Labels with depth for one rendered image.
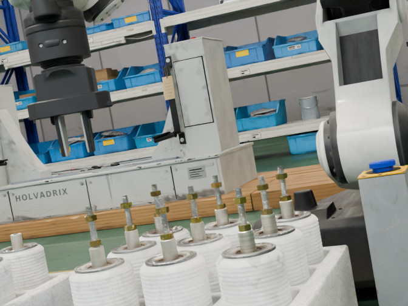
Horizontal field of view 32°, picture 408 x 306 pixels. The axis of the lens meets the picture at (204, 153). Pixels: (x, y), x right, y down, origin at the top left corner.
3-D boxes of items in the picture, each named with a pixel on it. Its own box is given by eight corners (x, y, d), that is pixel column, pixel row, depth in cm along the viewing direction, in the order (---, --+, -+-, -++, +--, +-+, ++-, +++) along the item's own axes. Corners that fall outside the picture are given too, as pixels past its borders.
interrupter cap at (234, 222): (214, 233, 119) (214, 229, 119) (195, 230, 126) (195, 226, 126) (252, 223, 122) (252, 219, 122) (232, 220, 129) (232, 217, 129)
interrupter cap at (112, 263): (124, 258, 110) (124, 254, 110) (125, 268, 103) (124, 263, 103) (76, 268, 109) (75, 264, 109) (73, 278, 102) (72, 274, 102)
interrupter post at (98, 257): (108, 265, 107) (104, 244, 107) (107, 268, 105) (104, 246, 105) (92, 268, 107) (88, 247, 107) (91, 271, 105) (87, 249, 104)
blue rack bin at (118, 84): (104, 96, 680) (100, 74, 679) (139, 89, 667) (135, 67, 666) (78, 98, 633) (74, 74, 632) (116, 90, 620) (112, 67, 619)
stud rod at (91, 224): (93, 257, 105) (84, 207, 105) (96, 255, 106) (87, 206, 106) (99, 256, 105) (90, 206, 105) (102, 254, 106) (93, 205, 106)
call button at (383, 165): (372, 173, 111) (370, 161, 111) (397, 170, 110) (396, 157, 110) (368, 177, 108) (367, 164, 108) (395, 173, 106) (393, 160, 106)
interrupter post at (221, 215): (221, 229, 122) (217, 210, 122) (214, 227, 124) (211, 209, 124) (232, 226, 123) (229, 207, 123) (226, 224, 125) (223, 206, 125)
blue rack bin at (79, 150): (76, 157, 698) (71, 136, 697) (110, 152, 685) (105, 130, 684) (48, 163, 652) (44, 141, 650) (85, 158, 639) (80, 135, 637)
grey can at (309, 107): (304, 120, 595) (300, 98, 594) (322, 117, 589) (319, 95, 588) (300, 122, 580) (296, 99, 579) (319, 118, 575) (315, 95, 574)
